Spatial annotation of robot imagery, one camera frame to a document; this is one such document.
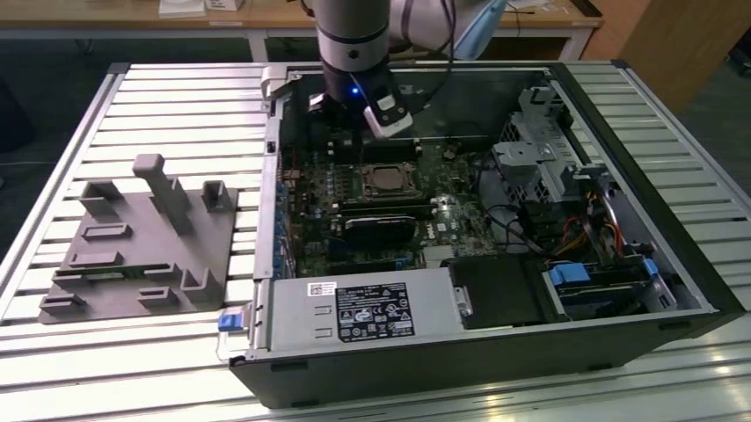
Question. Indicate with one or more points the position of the silver square CPU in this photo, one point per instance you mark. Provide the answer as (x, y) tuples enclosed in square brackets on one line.
[(389, 178)]

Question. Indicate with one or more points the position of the green motherboard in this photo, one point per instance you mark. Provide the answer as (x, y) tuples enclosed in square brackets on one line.
[(457, 206)]

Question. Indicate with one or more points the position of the small white box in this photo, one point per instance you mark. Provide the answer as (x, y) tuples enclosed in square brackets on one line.
[(221, 4)]

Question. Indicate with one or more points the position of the blue plastic clip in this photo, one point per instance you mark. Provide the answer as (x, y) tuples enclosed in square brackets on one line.
[(649, 270)]

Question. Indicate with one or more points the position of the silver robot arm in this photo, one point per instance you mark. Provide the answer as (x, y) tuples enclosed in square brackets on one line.
[(352, 35)]

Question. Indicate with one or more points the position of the grey parts rack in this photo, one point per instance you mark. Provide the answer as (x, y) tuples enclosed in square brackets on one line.
[(146, 237)]

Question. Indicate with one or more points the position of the wooden desk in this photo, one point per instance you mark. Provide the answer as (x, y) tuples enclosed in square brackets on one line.
[(88, 19)]

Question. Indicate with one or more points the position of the grey metal disk bay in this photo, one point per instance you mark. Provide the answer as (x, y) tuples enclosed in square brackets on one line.
[(528, 162)]

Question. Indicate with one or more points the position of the white paper stack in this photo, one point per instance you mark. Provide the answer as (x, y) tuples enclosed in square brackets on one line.
[(181, 6)]

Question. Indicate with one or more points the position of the grey power supply unit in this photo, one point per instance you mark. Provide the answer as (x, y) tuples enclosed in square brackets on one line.
[(293, 316)]

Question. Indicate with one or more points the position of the small silver heatsink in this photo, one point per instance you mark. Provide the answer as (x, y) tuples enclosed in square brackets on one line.
[(436, 255)]

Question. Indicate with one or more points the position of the black open PC case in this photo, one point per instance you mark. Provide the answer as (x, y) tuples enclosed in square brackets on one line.
[(410, 373)]

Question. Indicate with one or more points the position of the green RAM stick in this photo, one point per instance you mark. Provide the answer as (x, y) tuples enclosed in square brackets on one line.
[(105, 274)]

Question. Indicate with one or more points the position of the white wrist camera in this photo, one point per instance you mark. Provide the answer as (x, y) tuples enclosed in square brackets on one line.
[(386, 116)]

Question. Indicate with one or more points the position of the CPU socket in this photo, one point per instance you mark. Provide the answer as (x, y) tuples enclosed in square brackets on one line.
[(364, 193)]

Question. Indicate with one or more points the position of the round coin battery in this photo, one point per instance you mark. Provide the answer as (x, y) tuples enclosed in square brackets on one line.
[(449, 152)]

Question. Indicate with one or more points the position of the wooden cabinet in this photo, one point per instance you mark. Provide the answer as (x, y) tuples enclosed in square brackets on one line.
[(674, 44)]

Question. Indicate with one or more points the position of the black graphics card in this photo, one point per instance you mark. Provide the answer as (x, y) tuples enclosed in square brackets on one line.
[(377, 230)]

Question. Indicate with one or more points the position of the blue disk carrier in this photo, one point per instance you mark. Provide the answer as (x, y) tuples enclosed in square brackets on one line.
[(568, 276)]

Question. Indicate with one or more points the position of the black fan shroud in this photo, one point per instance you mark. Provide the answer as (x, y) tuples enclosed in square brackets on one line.
[(498, 290)]

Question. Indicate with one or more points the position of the blue case latch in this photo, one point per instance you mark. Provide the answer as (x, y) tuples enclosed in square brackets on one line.
[(228, 321)]

